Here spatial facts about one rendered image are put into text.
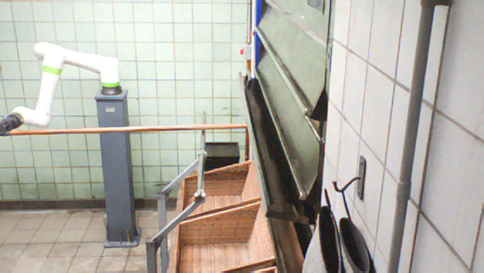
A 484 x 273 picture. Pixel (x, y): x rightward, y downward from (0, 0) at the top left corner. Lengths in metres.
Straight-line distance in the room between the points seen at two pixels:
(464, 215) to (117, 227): 3.51
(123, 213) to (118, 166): 0.39
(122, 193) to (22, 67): 1.31
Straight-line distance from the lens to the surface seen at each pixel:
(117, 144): 3.70
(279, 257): 2.13
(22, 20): 4.28
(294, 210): 1.53
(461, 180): 0.65
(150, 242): 2.25
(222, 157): 3.41
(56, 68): 3.38
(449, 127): 0.68
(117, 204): 3.90
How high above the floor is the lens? 2.13
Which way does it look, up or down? 20 degrees down
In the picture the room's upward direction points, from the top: 1 degrees clockwise
